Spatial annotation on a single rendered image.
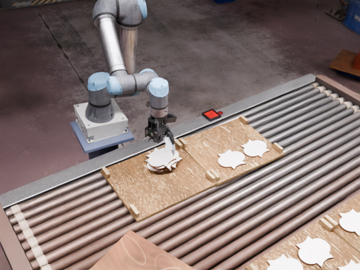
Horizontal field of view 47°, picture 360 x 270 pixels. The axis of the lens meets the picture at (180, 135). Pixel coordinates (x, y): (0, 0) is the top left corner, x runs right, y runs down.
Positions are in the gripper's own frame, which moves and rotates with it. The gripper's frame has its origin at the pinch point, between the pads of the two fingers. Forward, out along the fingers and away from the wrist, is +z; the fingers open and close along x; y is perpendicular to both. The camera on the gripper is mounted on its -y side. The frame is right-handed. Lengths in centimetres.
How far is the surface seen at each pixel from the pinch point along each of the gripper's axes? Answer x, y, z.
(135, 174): -6.1, 11.4, 11.4
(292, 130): 38, -67, 13
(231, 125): 10, -48, 11
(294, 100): 27, -96, 13
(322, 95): 38, -112, 13
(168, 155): 1.8, -3.2, 5.6
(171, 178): 8.5, 3.3, 11.4
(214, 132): 6.2, -37.3, 11.3
